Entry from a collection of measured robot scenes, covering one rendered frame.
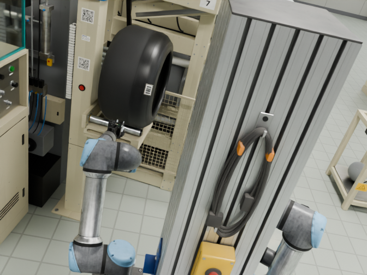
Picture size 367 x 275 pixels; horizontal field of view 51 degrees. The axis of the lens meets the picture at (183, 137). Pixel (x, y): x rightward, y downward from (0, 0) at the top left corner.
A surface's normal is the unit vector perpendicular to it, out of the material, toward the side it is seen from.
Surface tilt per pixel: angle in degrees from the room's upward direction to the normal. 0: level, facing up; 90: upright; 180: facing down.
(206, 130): 90
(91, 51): 90
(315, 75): 90
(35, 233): 0
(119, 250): 7
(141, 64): 51
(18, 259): 0
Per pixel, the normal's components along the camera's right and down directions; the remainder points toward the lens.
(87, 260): 0.20, 0.00
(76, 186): -0.20, 0.48
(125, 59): -0.03, -0.14
